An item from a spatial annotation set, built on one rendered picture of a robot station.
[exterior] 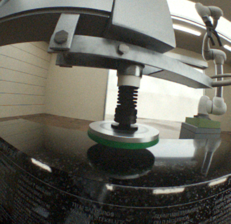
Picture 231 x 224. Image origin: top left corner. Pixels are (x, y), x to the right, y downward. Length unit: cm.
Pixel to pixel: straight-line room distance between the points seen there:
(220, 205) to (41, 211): 35
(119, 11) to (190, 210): 44
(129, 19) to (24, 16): 28
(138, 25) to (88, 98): 529
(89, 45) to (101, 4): 12
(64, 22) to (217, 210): 53
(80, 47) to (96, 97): 511
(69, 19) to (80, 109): 545
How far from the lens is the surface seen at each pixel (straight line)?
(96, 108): 538
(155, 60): 35
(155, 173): 24
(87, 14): 32
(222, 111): 146
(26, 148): 32
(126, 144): 26
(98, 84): 542
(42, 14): 34
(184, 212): 24
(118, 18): 29
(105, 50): 29
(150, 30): 32
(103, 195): 20
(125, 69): 33
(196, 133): 123
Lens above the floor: 96
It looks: 3 degrees down
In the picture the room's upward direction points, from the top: 5 degrees clockwise
